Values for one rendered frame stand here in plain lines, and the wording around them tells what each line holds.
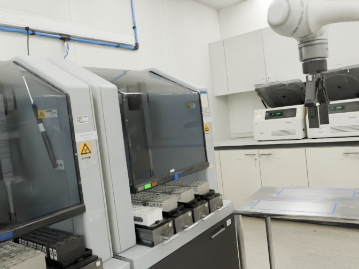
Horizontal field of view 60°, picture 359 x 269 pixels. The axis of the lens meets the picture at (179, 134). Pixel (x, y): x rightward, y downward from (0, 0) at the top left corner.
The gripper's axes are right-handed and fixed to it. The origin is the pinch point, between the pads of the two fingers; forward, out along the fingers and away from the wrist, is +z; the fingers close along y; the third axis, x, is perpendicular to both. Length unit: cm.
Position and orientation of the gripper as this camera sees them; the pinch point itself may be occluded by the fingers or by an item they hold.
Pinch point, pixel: (319, 123)
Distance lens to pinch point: 112.3
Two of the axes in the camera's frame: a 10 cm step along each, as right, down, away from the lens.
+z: 1.1, 9.9, 0.5
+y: 6.1, -1.1, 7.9
